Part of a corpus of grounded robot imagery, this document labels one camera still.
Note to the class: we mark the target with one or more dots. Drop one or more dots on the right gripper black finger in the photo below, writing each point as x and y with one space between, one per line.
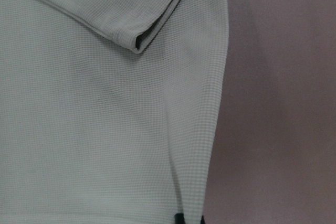
179 218

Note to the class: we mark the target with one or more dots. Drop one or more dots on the olive green long-sleeve shirt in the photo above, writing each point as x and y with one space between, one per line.
109 108

